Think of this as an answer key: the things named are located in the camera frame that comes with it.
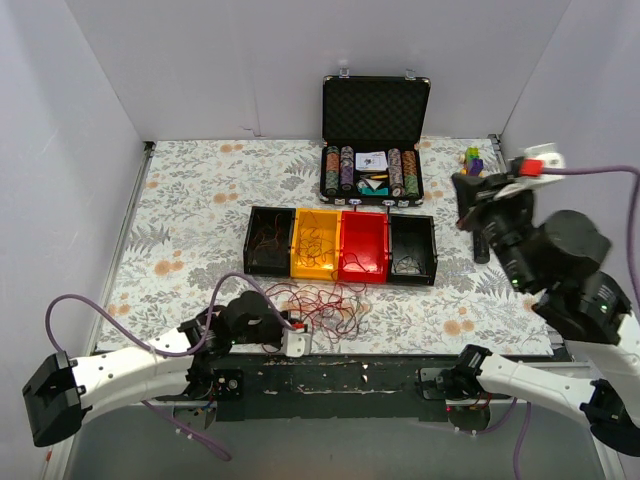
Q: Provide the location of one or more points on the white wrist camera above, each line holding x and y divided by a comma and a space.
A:
296, 342
538, 166

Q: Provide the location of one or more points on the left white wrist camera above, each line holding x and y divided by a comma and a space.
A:
296, 342

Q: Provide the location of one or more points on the black bin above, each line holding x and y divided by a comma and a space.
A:
268, 241
413, 257

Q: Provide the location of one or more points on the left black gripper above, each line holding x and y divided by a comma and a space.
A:
276, 326

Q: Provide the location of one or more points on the black microphone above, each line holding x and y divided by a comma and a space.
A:
480, 247

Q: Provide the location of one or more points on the yellow bin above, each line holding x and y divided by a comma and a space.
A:
315, 247

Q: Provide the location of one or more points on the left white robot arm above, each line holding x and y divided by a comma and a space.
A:
65, 393

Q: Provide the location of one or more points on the red bin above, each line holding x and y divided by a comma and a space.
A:
364, 247

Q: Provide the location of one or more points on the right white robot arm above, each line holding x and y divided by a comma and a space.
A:
596, 319

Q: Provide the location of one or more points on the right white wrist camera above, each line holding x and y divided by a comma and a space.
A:
538, 166

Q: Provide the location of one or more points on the black poker chip case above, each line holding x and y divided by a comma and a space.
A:
368, 114

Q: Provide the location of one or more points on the floral table mat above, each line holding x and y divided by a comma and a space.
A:
185, 247

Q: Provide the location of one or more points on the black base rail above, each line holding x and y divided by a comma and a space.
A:
261, 387

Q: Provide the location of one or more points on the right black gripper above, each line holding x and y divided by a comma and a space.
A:
480, 198

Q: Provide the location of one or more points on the colourful toy block car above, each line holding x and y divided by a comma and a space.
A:
471, 163

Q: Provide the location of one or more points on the playing card deck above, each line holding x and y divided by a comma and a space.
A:
371, 161

